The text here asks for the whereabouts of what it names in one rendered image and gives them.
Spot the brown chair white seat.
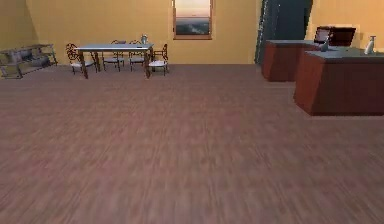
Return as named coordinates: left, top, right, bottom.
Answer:
left=147, top=43, right=169, bottom=77
left=128, top=40, right=146, bottom=72
left=65, top=42, right=98, bottom=75
left=101, top=40, right=127, bottom=73

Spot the grey metal shelf rack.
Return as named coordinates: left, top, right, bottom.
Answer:
left=0, top=43, right=58, bottom=80

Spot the dark brown microwave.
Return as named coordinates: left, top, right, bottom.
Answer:
left=313, top=25, right=357, bottom=47

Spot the red brown kitchen counter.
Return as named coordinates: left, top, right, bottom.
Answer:
left=261, top=39, right=323, bottom=83
left=293, top=46, right=384, bottom=117

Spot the wood framed window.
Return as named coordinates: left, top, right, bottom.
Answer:
left=172, top=0, right=215, bottom=41

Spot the small grey vase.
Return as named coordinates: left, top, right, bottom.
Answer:
left=320, top=37, right=331, bottom=53

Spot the grey top dining table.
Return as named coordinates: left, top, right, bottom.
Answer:
left=74, top=43, right=155, bottom=80

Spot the white bottle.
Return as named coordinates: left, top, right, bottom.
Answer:
left=363, top=35, right=377, bottom=56

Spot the dark grey fridge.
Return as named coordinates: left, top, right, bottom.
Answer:
left=254, top=0, right=314, bottom=65

